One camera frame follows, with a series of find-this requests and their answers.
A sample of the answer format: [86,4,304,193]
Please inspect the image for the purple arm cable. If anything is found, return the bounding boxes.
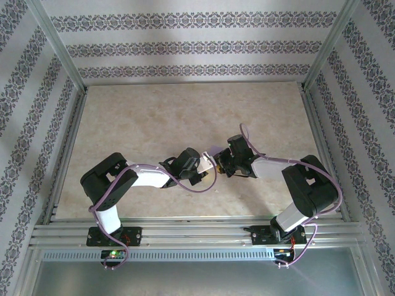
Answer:
[89,163,217,271]
[239,123,343,268]

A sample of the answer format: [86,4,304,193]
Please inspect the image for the purple paper sheet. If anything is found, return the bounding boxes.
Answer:
[197,144,222,174]

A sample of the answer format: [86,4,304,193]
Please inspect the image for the aluminium cross rail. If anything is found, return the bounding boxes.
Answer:
[29,218,365,249]

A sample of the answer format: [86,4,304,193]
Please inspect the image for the aluminium left frame post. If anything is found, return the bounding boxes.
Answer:
[26,0,87,90]

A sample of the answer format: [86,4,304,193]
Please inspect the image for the controller board with red wires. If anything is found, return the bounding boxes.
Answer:
[273,247,296,259]

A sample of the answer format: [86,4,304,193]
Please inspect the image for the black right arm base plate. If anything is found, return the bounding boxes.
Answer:
[251,224,308,247]

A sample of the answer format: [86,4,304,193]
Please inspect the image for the aluminium frame post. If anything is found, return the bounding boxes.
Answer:
[304,0,360,90]
[26,0,87,90]

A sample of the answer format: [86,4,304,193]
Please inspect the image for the controller board with green light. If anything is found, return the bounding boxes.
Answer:
[101,249,126,260]

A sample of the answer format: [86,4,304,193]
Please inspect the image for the grey metal panel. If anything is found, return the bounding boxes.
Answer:
[30,260,365,296]

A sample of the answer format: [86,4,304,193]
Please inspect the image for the aluminium right frame post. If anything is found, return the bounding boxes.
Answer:
[304,0,360,90]

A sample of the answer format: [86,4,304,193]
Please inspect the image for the aluminium left side rail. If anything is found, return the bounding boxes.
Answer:
[43,88,89,224]

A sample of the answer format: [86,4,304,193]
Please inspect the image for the grey slotted cable duct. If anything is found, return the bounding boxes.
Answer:
[41,249,275,262]

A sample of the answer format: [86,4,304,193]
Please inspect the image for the aluminium right side rail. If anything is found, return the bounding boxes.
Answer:
[299,86,351,221]

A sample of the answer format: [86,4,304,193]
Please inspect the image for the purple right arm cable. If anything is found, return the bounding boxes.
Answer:
[239,123,343,268]

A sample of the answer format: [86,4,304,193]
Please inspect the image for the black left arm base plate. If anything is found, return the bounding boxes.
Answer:
[86,226,143,247]

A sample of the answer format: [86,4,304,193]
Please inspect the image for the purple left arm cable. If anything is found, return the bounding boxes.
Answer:
[89,163,217,271]

